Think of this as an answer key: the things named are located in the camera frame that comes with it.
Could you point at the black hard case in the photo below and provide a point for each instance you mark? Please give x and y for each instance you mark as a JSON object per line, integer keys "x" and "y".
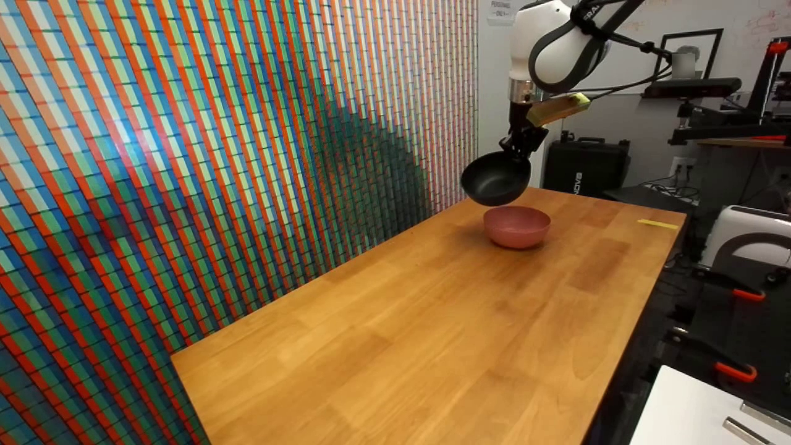
{"x": 586, "y": 164}

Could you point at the yellow tape strip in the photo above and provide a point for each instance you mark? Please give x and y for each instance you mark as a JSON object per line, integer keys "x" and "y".
{"x": 658, "y": 224}

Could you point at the colourful striped backdrop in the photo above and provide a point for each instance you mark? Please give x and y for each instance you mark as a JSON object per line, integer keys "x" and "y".
{"x": 205, "y": 182}

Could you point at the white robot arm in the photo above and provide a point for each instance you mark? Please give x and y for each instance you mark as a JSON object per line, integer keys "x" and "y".
{"x": 559, "y": 39}

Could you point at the black bowl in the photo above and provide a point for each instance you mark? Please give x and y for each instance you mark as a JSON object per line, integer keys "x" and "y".
{"x": 496, "y": 179}

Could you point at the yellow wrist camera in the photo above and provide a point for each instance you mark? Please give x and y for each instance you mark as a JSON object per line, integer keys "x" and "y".
{"x": 559, "y": 107}

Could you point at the white rounded appliance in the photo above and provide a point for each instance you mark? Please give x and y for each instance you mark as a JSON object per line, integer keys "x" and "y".
{"x": 745, "y": 234}

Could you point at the white door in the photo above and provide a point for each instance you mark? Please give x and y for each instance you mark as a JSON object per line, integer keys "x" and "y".
{"x": 496, "y": 101}

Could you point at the white paper door sign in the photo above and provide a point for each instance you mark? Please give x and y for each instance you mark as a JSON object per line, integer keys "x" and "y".
{"x": 499, "y": 12}

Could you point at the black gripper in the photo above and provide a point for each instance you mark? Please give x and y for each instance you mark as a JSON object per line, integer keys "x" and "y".
{"x": 527, "y": 124}

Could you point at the white box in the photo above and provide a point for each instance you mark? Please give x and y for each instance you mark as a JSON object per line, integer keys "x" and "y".
{"x": 700, "y": 412}

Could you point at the pink bowl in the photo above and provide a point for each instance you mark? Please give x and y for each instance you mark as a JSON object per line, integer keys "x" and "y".
{"x": 518, "y": 227}

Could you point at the black stand with red top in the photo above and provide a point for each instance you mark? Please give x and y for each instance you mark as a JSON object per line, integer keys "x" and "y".
{"x": 768, "y": 77}

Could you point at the framed portrait picture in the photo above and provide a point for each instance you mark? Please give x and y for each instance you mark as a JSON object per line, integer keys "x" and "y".
{"x": 693, "y": 53}

